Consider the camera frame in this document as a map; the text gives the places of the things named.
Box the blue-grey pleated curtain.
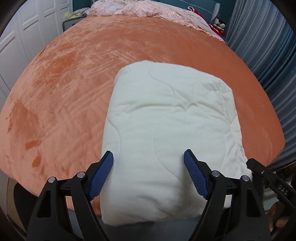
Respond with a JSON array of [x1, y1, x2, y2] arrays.
[[225, 1, 295, 170]]

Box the blue upholstered headboard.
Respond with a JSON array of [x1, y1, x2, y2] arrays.
[[89, 0, 221, 25]]

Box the red pillow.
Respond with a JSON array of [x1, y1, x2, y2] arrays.
[[187, 6, 222, 37]]

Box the plush dolls on nightstand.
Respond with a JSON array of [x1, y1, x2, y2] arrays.
[[213, 18, 226, 29]]

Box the person's right hand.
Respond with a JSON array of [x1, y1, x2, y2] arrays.
[[266, 201, 290, 232]]

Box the yellowish cloth on nightstand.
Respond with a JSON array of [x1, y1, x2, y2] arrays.
[[64, 8, 88, 21]]

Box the orange plush bed cover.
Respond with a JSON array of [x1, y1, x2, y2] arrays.
[[1, 16, 285, 196]]

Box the pink floral crumpled duvet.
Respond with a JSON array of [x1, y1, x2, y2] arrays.
[[86, 1, 223, 41]]

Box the white quilt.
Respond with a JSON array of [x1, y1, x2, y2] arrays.
[[100, 61, 251, 226]]

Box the dark grey left nightstand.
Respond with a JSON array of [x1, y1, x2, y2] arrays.
[[62, 18, 82, 32]]

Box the white panelled wardrobe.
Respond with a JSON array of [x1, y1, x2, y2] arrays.
[[1, 0, 73, 106]]

